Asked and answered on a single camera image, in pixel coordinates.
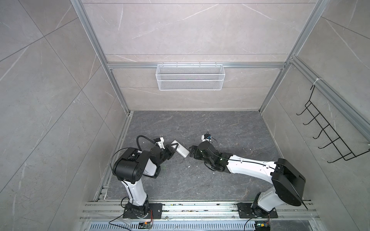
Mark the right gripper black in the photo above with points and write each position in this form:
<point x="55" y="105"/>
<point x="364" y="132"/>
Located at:
<point x="192" y="152"/>

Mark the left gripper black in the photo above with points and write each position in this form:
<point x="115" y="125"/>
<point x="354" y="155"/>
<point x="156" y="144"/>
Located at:
<point x="170" y="150"/>

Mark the white remote control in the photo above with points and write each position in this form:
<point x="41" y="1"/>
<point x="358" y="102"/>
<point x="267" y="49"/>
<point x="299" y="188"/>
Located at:
<point x="181" y="150"/>

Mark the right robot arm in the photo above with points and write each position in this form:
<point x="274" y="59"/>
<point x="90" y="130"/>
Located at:
<point x="288" y="183"/>

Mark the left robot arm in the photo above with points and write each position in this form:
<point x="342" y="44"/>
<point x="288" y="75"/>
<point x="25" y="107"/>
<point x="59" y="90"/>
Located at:
<point x="132" y="164"/>

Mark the left green circuit board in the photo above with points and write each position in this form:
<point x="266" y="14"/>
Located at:
<point x="145" y="225"/>

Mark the green circuit board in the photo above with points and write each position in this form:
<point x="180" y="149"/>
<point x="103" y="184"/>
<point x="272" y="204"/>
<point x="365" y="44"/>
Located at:
<point x="262" y="226"/>
<point x="145" y="225"/>

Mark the right green circuit board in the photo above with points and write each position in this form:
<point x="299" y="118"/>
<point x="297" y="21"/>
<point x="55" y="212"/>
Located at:
<point x="262" y="226"/>

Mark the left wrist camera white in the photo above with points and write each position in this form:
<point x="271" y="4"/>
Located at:
<point x="159" y="142"/>

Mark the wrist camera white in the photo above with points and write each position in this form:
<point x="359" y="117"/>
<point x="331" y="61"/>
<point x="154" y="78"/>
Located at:
<point x="206" y="137"/>
<point x="159" y="142"/>

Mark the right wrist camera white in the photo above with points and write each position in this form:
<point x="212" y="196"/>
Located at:
<point x="206" y="137"/>

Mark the aluminium mounting rail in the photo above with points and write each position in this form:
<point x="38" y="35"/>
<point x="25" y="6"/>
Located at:
<point x="222" y="210"/>

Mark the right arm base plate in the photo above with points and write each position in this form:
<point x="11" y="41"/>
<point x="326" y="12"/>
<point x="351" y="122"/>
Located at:
<point x="247" y="210"/>

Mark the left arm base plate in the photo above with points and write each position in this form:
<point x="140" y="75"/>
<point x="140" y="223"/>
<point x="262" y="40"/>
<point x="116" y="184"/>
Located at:
<point x="147" y="211"/>

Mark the white wire mesh basket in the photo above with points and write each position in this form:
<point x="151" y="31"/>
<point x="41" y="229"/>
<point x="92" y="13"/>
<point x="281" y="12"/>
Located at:
<point x="172" y="77"/>

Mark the black wire hook rack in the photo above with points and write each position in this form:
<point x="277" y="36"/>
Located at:
<point x="326" y="128"/>

